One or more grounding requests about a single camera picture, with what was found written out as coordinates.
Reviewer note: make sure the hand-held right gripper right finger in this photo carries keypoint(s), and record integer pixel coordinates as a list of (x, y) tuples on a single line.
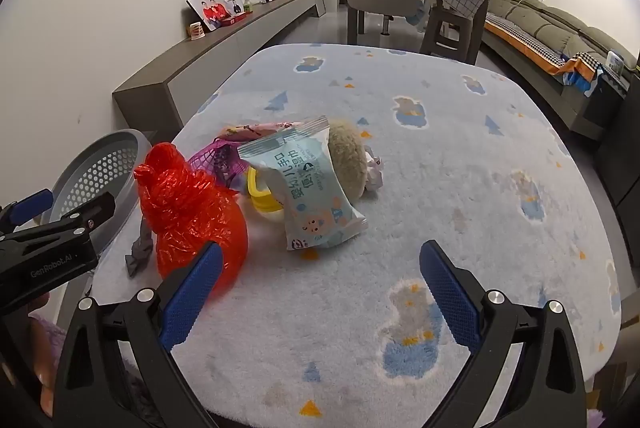
[(450, 293)]

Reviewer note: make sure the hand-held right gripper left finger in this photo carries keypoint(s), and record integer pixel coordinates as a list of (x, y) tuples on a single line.
[(192, 293)]

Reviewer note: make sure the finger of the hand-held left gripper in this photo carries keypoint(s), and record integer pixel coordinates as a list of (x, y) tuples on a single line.
[(30, 203), (85, 214)]

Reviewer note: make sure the grey perforated plastic basket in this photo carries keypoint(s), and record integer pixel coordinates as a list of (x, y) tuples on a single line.
[(100, 168)]

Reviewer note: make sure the grey ribbon scrap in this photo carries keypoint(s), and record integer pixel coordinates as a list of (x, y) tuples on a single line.
[(137, 253)]

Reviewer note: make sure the red plastic bag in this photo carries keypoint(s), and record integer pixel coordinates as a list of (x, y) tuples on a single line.
[(190, 213)]

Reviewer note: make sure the yellow plastic piece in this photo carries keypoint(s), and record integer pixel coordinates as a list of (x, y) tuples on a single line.
[(257, 198)]

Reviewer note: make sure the magenta plastic net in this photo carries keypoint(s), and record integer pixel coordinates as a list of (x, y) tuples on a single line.
[(207, 156)]

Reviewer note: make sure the white tissue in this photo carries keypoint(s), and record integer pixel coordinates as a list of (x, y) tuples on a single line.
[(374, 173)]

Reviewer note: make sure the light blue wet wipes packet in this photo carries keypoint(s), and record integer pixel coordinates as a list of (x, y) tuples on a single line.
[(305, 188)]

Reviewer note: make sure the pink printed snack packet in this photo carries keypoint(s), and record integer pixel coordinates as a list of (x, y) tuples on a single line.
[(250, 131)]

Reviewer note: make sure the beige round plush pad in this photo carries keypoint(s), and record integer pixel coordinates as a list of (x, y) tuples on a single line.
[(347, 153)]

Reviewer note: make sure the person's left hand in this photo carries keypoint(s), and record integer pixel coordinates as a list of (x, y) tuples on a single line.
[(44, 390)]

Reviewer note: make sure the purple fuzzy clothing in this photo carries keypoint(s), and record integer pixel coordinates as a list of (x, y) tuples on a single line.
[(50, 333)]

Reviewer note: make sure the red striped paper cup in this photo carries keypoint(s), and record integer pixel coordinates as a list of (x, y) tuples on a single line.
[(196, 30)]

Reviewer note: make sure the long grey sideboard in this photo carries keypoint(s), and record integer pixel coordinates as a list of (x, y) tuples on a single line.
[(225, 43)]

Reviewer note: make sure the large family photo print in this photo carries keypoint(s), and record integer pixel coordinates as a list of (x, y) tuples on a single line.
[(210, 10)]

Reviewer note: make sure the red flat box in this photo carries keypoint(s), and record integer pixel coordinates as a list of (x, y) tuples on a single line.
[(237, 19)]

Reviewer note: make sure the dining table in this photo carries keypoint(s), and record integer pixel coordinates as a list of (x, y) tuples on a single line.
[(475, 38)]

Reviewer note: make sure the grey stool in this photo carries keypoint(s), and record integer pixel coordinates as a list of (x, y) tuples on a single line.
[(445, 33)]

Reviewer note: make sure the houndstooth orange-trimmed sofa cover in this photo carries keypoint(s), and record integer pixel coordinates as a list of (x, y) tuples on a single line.
[(530, 40)]

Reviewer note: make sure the light blue cloth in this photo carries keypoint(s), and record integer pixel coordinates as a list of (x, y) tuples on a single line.
[(417, 14)]

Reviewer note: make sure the olive green sofa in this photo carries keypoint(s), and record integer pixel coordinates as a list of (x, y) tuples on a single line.
[(540, 18)]

